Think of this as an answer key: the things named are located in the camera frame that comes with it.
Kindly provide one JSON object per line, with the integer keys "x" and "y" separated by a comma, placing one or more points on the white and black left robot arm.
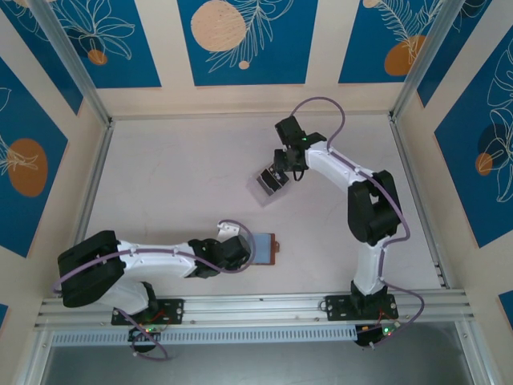
{"x": 152, "y": 262}

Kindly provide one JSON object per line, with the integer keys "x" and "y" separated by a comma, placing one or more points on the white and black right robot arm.
{"x": 332, "y": 164}

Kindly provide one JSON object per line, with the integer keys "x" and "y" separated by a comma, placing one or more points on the black controller box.
{"x": 138, "y": 335}
{"x": 368, "y": 337}

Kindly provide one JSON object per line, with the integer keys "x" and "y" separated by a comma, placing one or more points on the aluminium mounting rail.
{"x": 260, "y": 309}

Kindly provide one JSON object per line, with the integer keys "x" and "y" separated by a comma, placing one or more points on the blue floral wall panel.
{"x": 489, "y": 200}
{"x": 44, "y": 48}
{"x": 360, "y": 40}
{"x": 280, "y": 60}
{"x": 441, "y": 60}
{"x": 120, "y": 40}
{"x": 24, "y": 120}

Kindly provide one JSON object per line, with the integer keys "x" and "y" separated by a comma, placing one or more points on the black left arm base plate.
{"x": 174, "y": 309}

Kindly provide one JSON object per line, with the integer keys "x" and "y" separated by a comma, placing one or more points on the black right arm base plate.
{"x": 336, "y": 306}

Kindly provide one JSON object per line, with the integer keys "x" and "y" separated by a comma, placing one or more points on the aluminium frame bar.
{"x": 477, "y": 361}
{"x": 421, "y": 60}
{"x": 36, "y": 361}
{"x": 406, "y": 160}
{"x": 71, "y": 60}
{"x": 93, "y": 180}

